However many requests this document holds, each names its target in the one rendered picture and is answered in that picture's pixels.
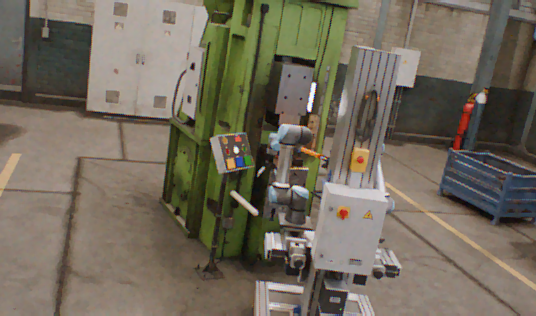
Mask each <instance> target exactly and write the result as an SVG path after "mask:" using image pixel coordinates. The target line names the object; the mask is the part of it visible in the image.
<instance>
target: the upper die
mask: <svg viewBox="0 0 536 316"><path fill-rule="evenodd" d="M265 118H266V119H268V121H270V122H273V123H275V124H277V125H280V126H281V125H282V124H290V125H295V126H299V123H300V116H299V115H285V114H282V113H281V114H275V113H273V112H272V111H268V110H266V114H265Z"/></svg>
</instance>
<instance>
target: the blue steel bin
mask: <svg viewBox="0 0 536 316"><path fill-rule="evenodd" d="M443 189H444V190H446V191H447V192H448V193H452V194H453V195H455V196H457V197H459V198H460V199H464V200H465V201H467V202H468V203H470V204H473V205H475V206H476V207H478V208H480V209H483V210H485V211H486V212H487V213H489V214H491V215H494V219H493V220H492V221H491V222H490V223H491V224H492V225H495V226H498V222H499V219H500V217H520V218H532V220H531V221H530V222H529V224H531V225H533V226H536V171H533V170H531V169H529V168H526V167H524V166H519V165H518V164H515V163H513V162H511V161H507V160H505V159H502V158H501V157H498V156H496V155H491V154H490V152H489V151H488V150H486V151H485V153H475V152H472V151H464V150H453V148H450V149H449V150H448V156H447V160H446V163H445V166H444V169H443V172H442V179H441V182H440V185H439V188H438V191H437V194H438V195H443V193H442V191H443Z"/></svg>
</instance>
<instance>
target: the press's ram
mask: <svg viewBox="0 0 536 316"><path fill-rule="evenodd" d="M313 72H314V68H308V67H306V66H303V65H300V64H297V63H295V62H292V63H291V64H290V63H284V62H276V61H275V60H274V62H273V73H272V78H271V83H270V88H269V94H268V104H267V109H266V110H268V111H272V112H273V113H275V114H281V113H282V114H285V115H299V116H306V108H307V104H308V100H309V95H310V90H311V81H312V76H313Z"/></svg>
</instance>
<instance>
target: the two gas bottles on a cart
mask: <svg viewBox="0 0 536 316"><path fill-rule="evenodd" d="M483 88H484V89H483V91H482V92H480V94H479V95H477V96H476V97H475V96H471V97H472V98H470V97H467V96H464V95H462V96H461V97H460V100H459V108H460V103H461V98H462V97H465V98H469V99H471V101H470V102H469V103H468V104H466V105H465V106H464V110H463V111H461V110H458V113H457V117H456V120H455V123H454V127H453V133H454V128H455V125H456V122H457V118H458V115H459V112H462V116H461V119H460V122H459V128H458V132H457V133H454V134H456V138H455V141H452V139H453V133H452V137H451V140H450V142H448V144H447V146H446V149H447V150H449V149H450V148H453V150H464V151H472V152H475V150H473V149H474V146H475V139H476V136H477V133H478V131H479V130H480V124H481V123H480V120H481V118H482V114H483V111H484V109H485V106H486V105H485V104H486V95H485V93H484V91H485V92H486V93H487V92H489V90H490V89H489V88H488V89H487V88H486V87H483ZM473 97H474V99H473ZM473 101H475V104H474V102H473Z"/></svg>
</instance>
